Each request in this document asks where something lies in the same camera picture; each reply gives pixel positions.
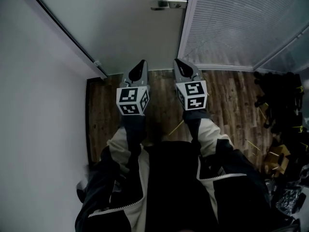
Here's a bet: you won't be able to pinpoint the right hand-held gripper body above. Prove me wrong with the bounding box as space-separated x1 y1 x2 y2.
175 77 208 112

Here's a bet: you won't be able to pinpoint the crumpled silver plastic wrap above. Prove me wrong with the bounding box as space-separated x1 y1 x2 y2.
265 177 308 215

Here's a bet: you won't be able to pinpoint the window blinds partition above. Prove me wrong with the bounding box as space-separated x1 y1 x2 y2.
177 0 309 72

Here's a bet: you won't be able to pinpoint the person's left forearm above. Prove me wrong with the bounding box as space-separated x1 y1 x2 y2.
106 114 148 174

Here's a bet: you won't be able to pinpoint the frosted glass door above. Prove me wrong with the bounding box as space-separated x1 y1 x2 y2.
25 0 191 76

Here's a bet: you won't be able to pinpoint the metal door lever handle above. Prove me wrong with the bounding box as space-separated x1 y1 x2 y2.
150 0 188 11

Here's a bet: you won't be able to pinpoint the frosted glass wall panel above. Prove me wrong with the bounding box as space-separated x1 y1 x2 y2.
253 27 309 73

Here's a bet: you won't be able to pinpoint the brown cardboard box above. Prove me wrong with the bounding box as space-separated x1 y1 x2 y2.
264 144 292 179

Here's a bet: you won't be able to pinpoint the person's black and white jacket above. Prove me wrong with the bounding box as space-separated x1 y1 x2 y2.
74 140 301 232

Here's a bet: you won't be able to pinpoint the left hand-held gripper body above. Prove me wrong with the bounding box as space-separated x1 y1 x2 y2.
116 80 151 116

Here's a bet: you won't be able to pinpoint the black chair parts with yellow ties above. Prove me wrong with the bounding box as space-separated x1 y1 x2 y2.
253 71 309 160

